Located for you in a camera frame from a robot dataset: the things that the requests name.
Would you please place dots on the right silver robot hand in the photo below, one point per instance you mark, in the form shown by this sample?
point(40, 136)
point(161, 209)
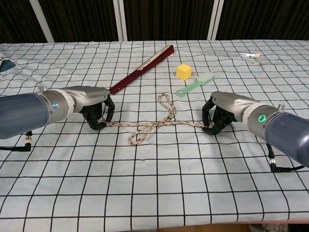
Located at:
point(229, 104)

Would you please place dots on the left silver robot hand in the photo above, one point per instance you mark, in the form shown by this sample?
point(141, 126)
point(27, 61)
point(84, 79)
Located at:
point(87, 96)

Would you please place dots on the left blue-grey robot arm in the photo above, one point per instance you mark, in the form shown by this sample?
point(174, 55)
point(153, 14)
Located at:
point(24, 113)

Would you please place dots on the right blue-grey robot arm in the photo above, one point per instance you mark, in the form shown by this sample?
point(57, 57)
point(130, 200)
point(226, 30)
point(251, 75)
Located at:
point(282, 133)

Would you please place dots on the clear tube with white cap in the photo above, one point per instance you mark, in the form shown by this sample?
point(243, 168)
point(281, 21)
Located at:
point(249, 55)

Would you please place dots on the dark red folded fan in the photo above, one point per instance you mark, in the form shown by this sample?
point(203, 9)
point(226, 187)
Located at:
point(135, 75)

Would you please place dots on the yellow cube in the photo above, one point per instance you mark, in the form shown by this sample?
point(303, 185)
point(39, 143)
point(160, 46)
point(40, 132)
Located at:
point(184, 71)

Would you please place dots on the teal triangular patch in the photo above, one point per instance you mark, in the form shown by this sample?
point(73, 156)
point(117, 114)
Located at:
point(6, 65)

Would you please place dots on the checkered light blue tablecloth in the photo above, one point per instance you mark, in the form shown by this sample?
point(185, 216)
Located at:
point(154, 183)

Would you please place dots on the white frame post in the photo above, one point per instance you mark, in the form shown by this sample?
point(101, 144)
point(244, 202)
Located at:
point(216, 19)
point(120, 20)
point(42, 21)

